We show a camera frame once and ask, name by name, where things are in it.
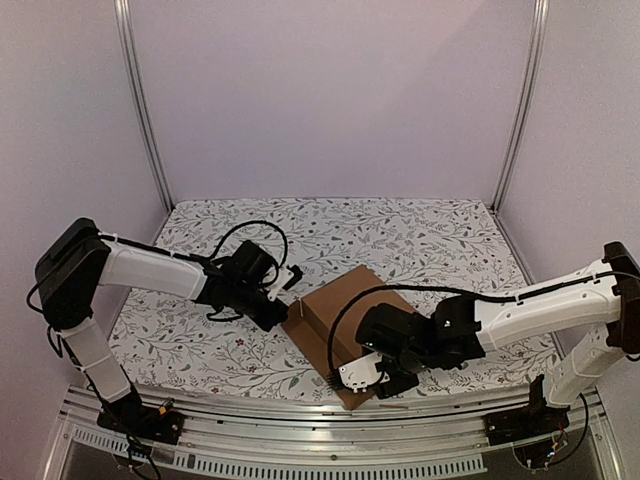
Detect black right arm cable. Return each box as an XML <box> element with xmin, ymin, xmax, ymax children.
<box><xmin>327</xmin><ymin>284</ymin><xmax>640</xmax><ymax>381</ymax></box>

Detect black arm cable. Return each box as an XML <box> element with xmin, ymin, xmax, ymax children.
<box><xmin>204</xmin><ymin>219</ymin><xmax>289</xmax><ymax>321</ymax></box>
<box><xmin>327</xmin><ymin>284</ymin><xmax>640</xmax><ymax>381</ymax></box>

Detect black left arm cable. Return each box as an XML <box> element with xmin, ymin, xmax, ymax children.
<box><xmin>204</xmin><ymin>219</ymin><xmax>289</xmax><ymax>321</ymax></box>

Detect brown cardboard box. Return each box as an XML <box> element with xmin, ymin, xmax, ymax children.
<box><xmin>282</xmin><ymin>265</ymin><xmax>415</xmax><ymax>379</ymax></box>

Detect white floral table cloth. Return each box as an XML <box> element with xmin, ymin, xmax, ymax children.
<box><xmin>109</xmin><ymin>198</ymin><xmax>526</xmax><ymax>403</ymax></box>

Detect left aluminium corner post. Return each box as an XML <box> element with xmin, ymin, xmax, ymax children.
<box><xmin>114</xmin><ymin>0</ymin><xmax>175</xmax><ymax>213</ymax></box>

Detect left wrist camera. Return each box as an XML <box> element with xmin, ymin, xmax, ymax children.
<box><xmin>266</xmin><ymin>265</ymin><xmax>303</xmax><ymax>302</ymax></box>

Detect aluminium front rail frame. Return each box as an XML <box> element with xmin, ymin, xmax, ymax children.
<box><xmin>42</xmin><ymin>382</ymin><xmax>626</xmax><ymax>480</ymax></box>

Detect right aluminium corner post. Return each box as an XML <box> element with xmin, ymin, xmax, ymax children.
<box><xmin>490</xmin><ymin>0</ymin><xmax>550</xmax><ymax>216</ymax></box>

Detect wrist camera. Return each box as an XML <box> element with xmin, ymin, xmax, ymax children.
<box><xmin>266</xmin><ymin>265</ymin><xmax>303</xmax><ymax>302</ymax></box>
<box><xmin>327</xmin><ymin>353</ymin><xmax>390</xmax><ymax>393</ymax></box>

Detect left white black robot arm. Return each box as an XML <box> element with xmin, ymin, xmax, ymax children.
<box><xmin>30</xmin><ymin>218</ymin><xmax>302</xmax><ymax>444</ymax></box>

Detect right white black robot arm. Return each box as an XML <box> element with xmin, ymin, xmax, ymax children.
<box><xmin>338</xmin><ymin>242</ymin><xmax>639</xmax><ymax>445</ymax></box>

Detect aluminium corner post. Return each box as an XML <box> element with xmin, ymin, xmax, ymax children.
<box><xmin>114</xmin><ymin>0</ymin><xmax>175</xmax><ymax>213</ymax></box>
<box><xmin>490</xmin><ymin>0</ymin><xmax>550</xmax><ymax>216</ymax></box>

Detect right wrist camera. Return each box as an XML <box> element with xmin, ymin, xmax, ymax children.
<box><xmin>327</xmin><ymin>353</ymin><xmax>390</xmax><ymax>393</ymax></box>

